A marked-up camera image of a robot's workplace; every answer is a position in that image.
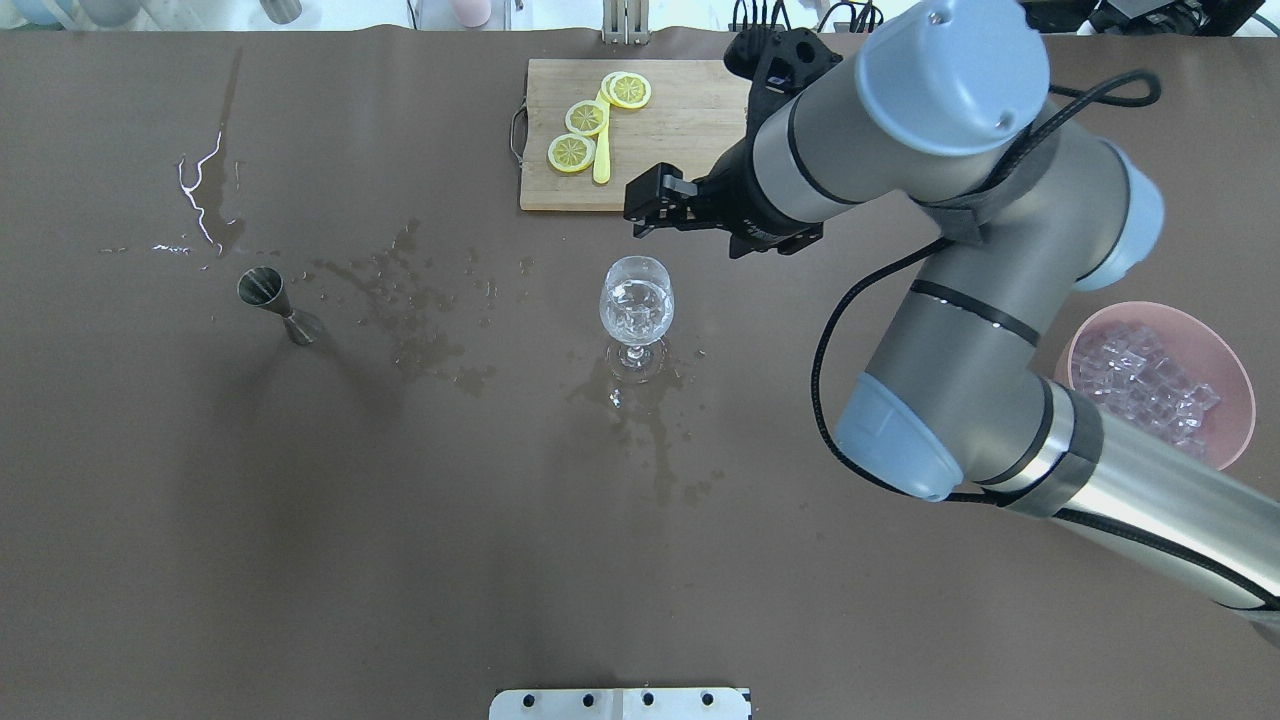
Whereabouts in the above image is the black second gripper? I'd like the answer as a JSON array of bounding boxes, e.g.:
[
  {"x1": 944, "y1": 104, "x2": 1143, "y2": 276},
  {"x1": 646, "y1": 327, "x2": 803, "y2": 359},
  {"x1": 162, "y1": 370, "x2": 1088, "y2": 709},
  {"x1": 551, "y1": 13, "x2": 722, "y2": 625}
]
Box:
[{"x1": 622, "y1": 140, "x2": 824, "y2": 259}]

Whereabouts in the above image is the steel double jigger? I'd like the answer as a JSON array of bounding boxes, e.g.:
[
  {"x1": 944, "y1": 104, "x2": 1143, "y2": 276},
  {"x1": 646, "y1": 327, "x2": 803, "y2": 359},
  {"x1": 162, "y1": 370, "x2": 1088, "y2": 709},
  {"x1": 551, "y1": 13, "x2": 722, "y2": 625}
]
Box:
[{"x1": 236, "y1": 266, "x2": 325, "y2": 346}]

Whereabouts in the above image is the second grey blue robot arm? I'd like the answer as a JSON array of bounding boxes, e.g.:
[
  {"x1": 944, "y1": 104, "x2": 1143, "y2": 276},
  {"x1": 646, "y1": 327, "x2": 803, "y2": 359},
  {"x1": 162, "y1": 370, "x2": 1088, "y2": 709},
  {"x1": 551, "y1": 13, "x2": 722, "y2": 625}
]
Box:
[{"x1": 623, "y1": 1, "x2": 1279, "y2": 644}]

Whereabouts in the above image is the clear wine glass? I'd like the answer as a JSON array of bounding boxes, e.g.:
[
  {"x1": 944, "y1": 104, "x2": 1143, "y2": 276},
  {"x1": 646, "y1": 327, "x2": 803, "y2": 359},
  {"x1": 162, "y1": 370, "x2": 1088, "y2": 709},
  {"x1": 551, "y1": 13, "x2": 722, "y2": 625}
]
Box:
[{"x1": 598, "y1": 255, "x2": 675, "y2": 386}]

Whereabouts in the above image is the clear ice cubes pile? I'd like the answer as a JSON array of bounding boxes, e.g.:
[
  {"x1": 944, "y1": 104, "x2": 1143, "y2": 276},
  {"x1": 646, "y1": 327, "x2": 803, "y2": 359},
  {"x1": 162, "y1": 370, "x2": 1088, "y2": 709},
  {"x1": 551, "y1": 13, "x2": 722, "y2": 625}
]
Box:
[{"x1": 1069, "y1": 322, "x2": 1221, "y2": 461}]

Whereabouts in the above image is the yellow plastic knife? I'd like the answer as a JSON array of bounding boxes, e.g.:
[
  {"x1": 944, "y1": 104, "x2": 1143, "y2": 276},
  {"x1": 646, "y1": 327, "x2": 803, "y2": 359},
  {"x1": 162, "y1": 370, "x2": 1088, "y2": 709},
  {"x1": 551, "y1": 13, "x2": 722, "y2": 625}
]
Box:
[{"x1": 591, "y1": 88, "x2": 613, "y2": 186}]

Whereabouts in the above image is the bamboo cutting board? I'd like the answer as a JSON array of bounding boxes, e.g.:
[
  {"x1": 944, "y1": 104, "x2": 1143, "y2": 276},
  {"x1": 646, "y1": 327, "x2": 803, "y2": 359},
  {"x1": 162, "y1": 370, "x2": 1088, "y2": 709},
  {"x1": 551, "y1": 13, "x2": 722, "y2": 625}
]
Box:
[{"x1": 518, "y1": 59, "x2": 750, "y2": 213}]

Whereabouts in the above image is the lower lemon slice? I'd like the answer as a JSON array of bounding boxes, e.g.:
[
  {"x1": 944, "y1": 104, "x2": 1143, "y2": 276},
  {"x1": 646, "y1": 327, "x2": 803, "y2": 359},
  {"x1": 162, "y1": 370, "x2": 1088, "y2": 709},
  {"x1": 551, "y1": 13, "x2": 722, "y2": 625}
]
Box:
[{"x1": 547, "y1": 133, "x2": 596, "y2": 174}]

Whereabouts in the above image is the lemon slice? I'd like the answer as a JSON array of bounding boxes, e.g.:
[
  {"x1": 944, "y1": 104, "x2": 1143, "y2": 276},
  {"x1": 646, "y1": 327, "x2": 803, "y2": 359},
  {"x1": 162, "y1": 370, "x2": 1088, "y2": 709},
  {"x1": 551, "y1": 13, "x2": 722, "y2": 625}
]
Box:
[
  {"x1": 564, "y1": 99, "x2": 611, "y2": 138},
  {"x1": 547, "y1": 133, "x2": 596, "y2": 174},
  {"x1": 602, "y1": 70, "x2": 652, "y2": 110}
]

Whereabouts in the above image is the upper lemon slice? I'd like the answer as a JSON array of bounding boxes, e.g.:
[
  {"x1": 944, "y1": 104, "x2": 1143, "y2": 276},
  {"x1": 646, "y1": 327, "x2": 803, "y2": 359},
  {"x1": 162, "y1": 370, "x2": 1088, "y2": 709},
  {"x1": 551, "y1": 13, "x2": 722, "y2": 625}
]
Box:
[{"x1": 602, "y1": 70, "x2": 652, "y2": 110}]

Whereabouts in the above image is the middle lemon slice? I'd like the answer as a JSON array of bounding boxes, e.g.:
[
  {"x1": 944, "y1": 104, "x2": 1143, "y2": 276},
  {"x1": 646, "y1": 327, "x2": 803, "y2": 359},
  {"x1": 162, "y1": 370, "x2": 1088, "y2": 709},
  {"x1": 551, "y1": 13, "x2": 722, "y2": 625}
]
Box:
[{"x1": 564, "y1": 99, "x2": 611, "y2": 138}]

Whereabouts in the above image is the pink bowl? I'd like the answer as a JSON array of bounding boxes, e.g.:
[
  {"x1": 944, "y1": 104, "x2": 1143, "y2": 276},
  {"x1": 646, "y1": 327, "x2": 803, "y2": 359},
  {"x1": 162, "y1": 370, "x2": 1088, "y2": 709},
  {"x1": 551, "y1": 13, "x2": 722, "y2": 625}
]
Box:
[{"x1": 1053, "y1": 301, "x2": 1257, "y2": 470}]

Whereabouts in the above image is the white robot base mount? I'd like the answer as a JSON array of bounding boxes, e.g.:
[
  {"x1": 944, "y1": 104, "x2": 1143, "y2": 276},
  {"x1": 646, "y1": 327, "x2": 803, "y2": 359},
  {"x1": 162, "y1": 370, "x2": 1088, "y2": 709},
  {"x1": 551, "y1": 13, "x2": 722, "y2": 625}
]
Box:
[{"x1": 488, "y1": 687, "x2": 754, "y2": 719}]

